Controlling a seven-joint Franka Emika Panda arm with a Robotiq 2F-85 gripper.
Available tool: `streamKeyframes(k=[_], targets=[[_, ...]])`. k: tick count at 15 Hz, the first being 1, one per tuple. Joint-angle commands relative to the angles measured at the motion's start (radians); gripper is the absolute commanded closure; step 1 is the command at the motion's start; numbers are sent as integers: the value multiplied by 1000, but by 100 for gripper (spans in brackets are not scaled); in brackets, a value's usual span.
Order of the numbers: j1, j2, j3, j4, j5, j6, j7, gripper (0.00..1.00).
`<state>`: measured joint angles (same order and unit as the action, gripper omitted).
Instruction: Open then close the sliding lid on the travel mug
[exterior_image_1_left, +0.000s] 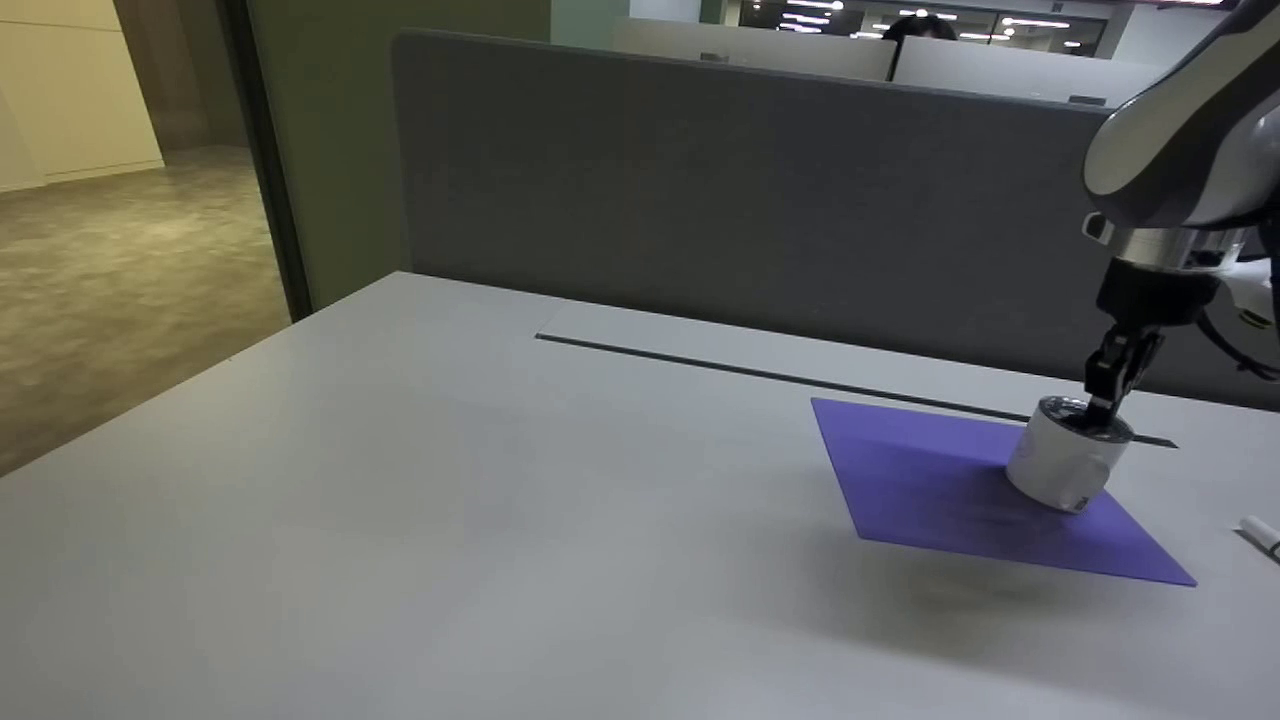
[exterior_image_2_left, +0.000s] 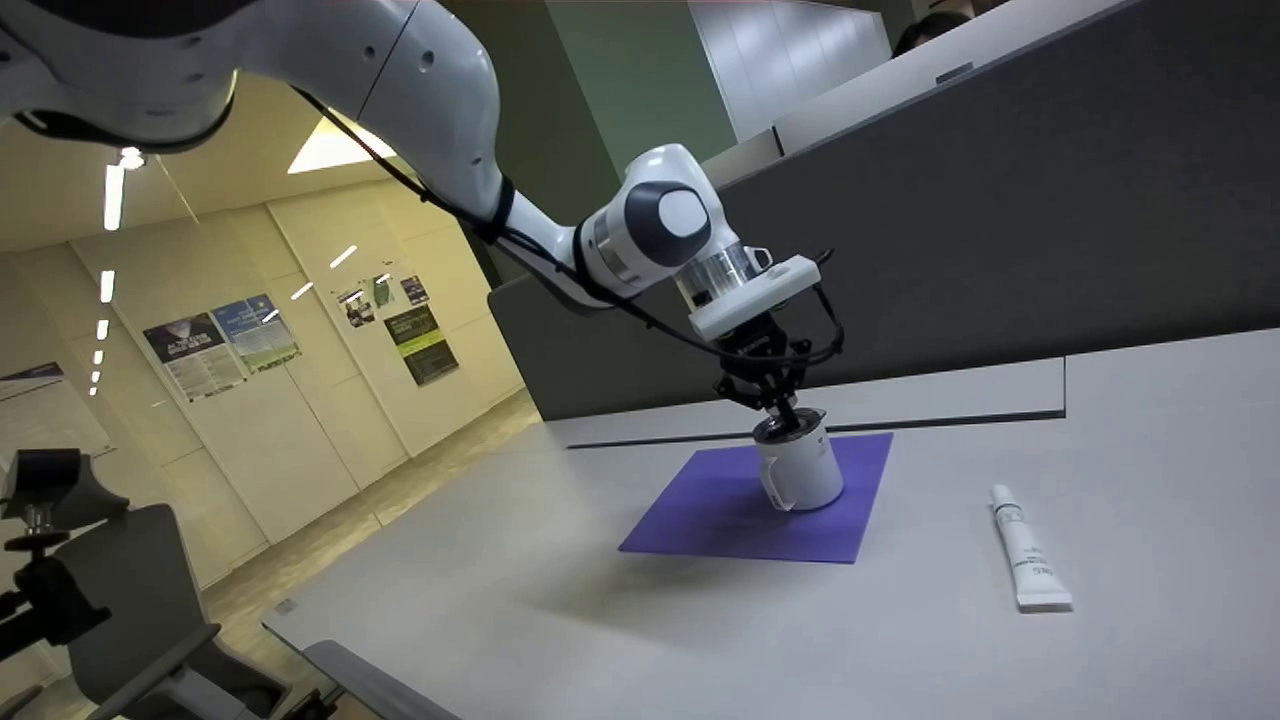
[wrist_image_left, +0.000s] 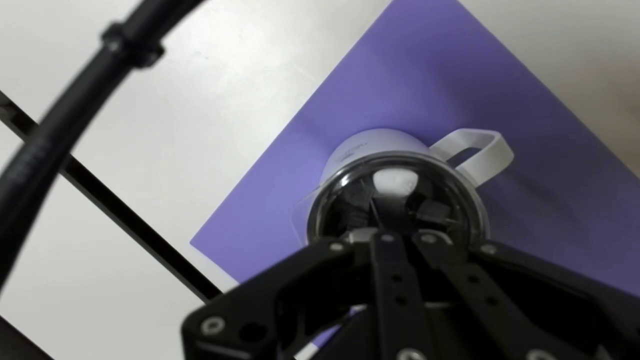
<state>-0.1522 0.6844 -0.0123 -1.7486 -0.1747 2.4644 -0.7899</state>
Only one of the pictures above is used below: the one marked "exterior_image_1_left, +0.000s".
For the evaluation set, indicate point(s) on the dark vertical door frame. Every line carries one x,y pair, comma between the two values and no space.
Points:
267,163

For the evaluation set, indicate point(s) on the white marker pen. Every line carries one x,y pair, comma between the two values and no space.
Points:
1258,533

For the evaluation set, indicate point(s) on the white travel mug clear lid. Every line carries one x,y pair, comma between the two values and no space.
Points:
1055,467

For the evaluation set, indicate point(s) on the white background desk divider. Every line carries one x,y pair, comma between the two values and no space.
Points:
985,75

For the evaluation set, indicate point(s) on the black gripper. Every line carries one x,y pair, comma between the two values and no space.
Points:
1153,297

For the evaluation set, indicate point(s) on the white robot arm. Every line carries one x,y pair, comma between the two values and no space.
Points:
1185,146

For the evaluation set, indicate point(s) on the purple square mat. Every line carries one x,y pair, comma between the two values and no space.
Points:
921,485

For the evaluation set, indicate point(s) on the grey fabric desk partition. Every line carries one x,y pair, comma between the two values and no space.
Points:
744,213

